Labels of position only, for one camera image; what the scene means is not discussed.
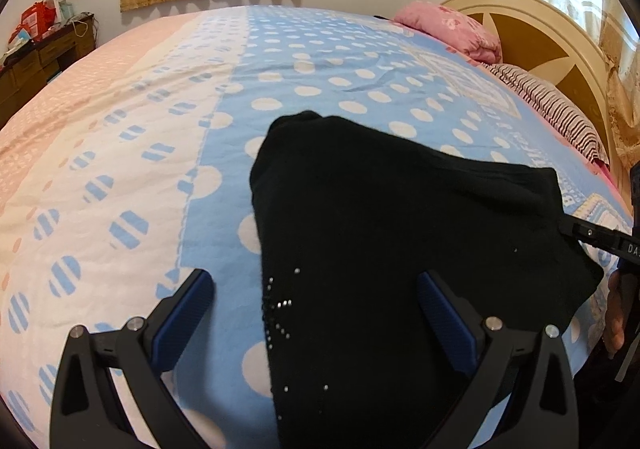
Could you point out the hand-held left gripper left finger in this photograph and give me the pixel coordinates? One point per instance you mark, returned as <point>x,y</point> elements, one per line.
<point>185,314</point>

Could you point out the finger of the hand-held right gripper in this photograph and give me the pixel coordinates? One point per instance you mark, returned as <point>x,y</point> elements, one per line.
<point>590,234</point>

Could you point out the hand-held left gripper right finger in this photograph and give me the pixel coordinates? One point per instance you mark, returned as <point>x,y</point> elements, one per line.
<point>445,319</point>

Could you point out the black pants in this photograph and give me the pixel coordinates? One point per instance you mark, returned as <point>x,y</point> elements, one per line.
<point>375,209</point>

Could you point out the person's right hand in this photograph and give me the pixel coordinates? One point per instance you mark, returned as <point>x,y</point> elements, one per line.
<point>615,309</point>

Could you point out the striped pillow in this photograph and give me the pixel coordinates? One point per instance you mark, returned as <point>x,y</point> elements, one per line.
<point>560,109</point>

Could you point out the dark cloth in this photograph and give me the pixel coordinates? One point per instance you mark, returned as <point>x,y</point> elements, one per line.
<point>610,404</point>

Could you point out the blue and pink printed blanket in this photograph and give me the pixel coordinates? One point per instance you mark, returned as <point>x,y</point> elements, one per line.
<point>150,129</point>

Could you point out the cream wooden headboard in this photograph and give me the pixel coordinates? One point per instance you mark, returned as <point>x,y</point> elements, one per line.
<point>525,44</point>

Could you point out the pink folded quilt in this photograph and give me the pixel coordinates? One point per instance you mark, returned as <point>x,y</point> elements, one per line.
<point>450,29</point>

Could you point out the brown wooden desk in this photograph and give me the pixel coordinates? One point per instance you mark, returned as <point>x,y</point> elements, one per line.
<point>25,74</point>

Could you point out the pale teal paper bag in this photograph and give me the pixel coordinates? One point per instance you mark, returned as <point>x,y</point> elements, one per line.
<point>66,11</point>

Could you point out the red gift bag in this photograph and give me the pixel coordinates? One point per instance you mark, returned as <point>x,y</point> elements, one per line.
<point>37,19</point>

